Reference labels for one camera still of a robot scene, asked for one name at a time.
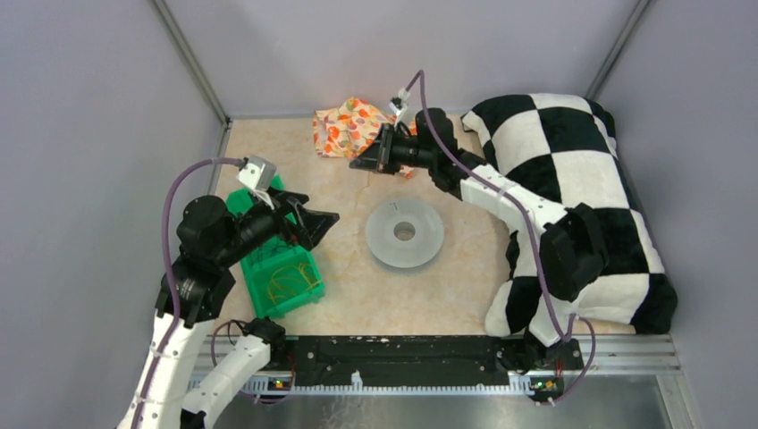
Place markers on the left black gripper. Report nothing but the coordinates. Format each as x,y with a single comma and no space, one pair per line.
310,225

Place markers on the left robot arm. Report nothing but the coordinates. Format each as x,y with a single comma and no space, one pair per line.
193,290

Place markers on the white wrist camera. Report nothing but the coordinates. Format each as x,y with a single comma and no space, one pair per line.
399,106
256,175

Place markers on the green plastic compartment bin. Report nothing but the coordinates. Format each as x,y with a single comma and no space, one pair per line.
279,278

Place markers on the floral orange cloth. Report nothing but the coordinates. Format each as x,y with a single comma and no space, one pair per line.
347,130

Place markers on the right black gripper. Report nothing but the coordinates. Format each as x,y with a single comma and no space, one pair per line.
378,155

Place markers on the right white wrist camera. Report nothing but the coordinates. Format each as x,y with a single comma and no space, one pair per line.
399,106

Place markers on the aluminium frame rail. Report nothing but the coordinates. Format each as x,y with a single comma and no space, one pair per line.
608,355

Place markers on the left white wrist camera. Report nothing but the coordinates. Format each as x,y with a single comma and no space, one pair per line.
256,175

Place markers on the black white checkered pillow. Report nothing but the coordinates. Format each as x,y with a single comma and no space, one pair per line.
563,149

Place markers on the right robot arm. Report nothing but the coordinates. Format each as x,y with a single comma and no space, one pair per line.
566,243

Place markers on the grey plastic cable spool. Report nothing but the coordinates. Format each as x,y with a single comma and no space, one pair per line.
404,233

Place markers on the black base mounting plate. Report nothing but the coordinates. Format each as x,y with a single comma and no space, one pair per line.
419,361

